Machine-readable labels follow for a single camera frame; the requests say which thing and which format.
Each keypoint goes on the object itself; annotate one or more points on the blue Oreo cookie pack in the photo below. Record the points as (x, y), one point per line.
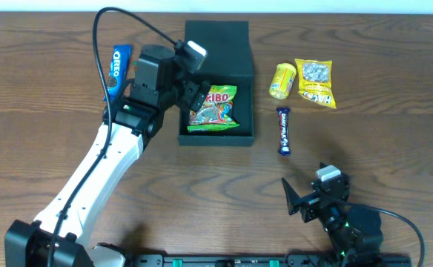
(118, 68)

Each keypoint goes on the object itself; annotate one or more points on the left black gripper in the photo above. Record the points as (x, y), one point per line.
(195, 96)

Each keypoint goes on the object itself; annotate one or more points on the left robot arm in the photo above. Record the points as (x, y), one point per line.
(60, 234)

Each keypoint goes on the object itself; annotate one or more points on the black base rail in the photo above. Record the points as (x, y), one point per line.
(290, 260)

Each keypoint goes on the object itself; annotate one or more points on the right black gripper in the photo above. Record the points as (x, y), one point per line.
(309, 202)

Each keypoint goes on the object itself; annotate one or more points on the green Haribo gummy bag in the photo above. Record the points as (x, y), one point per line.
(216, 112)

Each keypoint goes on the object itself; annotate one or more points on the dark green lidded box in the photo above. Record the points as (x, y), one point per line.
(229, 62)

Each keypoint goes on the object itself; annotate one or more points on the yellow Hacks candy bag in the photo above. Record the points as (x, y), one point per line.
(315, 82)

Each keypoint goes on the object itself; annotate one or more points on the yellow plastic candy jar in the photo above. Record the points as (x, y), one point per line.
(282, 81)

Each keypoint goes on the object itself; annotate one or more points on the purple Dairy Milk bar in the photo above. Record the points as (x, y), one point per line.
(283, 124)

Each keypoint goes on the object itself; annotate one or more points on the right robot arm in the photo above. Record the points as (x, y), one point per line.
(355, 232)

